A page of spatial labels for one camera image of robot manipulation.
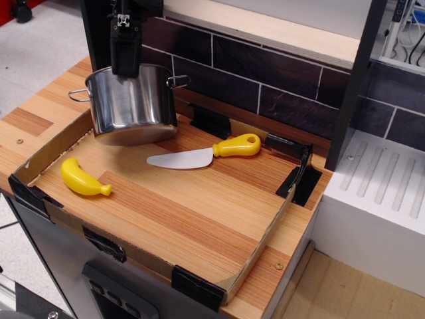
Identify yellow handled toy knife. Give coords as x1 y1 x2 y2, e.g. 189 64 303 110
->
146 134 261 169

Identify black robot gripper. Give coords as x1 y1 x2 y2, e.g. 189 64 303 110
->
108 0 163 78

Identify white drainboard sink unit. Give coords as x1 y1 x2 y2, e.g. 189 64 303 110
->
312 131 424 296

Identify black caster wheel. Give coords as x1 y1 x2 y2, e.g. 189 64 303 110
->
11 0 33 23

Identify dark oven control panel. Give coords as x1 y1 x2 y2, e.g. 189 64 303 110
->
82 263 160 319

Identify black vertical post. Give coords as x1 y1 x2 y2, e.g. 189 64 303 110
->
325 0 388 171

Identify cardboard fence with black tape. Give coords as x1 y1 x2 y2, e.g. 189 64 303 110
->
8 79 323 313

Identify yellow toy banana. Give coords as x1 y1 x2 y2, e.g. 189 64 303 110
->
60 158 112 196

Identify white cables bundle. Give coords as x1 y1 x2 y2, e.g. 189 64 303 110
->
381 0 425 66

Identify stainless steel pot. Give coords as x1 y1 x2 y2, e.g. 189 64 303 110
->
68 63 191 146

